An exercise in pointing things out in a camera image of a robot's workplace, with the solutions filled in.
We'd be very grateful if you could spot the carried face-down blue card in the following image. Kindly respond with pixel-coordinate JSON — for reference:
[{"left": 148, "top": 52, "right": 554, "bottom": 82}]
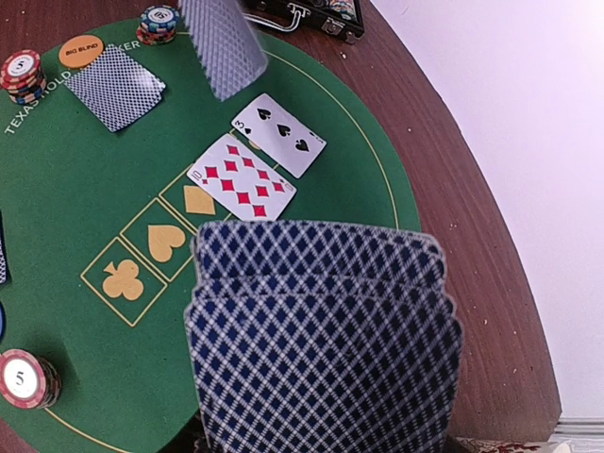
[{"left": 178, "top": 0, "right": 268, "bottom": 101}]

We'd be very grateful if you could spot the orange big blind button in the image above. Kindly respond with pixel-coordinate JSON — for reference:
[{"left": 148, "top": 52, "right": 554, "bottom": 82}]
[{"left": 59, "top": 35, "right": 105, "bottom": 69}]

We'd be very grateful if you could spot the black poker chip case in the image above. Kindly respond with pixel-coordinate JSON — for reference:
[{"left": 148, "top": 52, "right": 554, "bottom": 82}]
[{"left": 243, "top": 0, "right": 364, "bottom": 44}]

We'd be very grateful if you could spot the grey card deck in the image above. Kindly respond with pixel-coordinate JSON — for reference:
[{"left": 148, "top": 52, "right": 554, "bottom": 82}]
[{"left": 184, "top": 220, "right": 462, "bottom": 452}]

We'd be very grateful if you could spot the ten of diamonds card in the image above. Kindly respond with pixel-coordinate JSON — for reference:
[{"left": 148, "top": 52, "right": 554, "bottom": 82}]
[{"left": 187, "top": 133, "right": 296, "bottom": 221}]

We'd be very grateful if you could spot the red poker chip stack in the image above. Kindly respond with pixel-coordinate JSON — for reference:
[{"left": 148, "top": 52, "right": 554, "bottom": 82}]
[{"left": 1, "top": 349, "right": 61, "bottom": 410}]

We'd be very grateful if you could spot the three of spades card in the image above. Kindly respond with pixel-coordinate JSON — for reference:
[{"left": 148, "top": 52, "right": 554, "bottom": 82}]
[{"left": 231, "top": 93, "right": 327, "bottom": 178}]

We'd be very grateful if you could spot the dealt blue playing cards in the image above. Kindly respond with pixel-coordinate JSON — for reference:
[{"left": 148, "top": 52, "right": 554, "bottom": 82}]
[{"left": 66, "top": 44, "right": 166, "bottom": 132}]

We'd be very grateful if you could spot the blue small blind button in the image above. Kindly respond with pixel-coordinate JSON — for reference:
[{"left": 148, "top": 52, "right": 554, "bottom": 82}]
[{"left": 0, "top": 303, "right": 7, "bottom": 342}]

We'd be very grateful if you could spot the teal white chip stack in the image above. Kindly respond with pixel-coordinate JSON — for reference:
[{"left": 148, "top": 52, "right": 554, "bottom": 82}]
[{"left": 136, "top": 5, "right": 180, "bottom": 45}]

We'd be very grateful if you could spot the round green poker mat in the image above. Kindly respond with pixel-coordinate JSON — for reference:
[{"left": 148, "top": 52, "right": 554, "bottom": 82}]
[{"left": 1, "top": 21, "right": 419, "bottom": 452}]

